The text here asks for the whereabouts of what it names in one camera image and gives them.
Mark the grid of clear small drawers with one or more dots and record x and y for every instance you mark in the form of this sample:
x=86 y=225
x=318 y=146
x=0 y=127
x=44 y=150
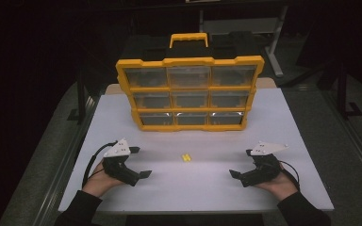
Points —
x=146 y=77

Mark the person's left hand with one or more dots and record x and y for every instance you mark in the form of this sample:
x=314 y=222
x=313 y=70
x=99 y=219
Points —
x=99 y=182

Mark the white metal desk frame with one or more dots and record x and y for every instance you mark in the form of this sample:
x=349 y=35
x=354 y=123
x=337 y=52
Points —
x=248 y=25

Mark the grey metal rail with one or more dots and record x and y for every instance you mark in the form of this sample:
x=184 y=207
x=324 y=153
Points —
x=355 y=141
x=76 y=141

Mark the yellow black organizer case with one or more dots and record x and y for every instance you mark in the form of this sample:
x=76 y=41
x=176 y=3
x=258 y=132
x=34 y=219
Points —
x=188 y=128

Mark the black metal stand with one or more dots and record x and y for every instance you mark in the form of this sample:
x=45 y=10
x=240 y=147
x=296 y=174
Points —
x=342 y=94
x=81 y=94

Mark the clear plastic drawer bin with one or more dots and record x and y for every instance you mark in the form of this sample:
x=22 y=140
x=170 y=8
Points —
x=188 y=77

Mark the person's right hand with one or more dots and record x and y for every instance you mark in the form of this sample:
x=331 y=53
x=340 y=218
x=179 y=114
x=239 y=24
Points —
x=281 y=188

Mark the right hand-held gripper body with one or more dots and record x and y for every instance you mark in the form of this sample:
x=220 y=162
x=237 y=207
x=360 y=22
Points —
x=264 y=171

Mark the yellow plastic wall plug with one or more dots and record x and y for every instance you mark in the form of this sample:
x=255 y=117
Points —
x=188 y=157
x=184 y=158

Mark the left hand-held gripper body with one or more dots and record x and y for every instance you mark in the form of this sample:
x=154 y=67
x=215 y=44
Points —
x=119 y=169

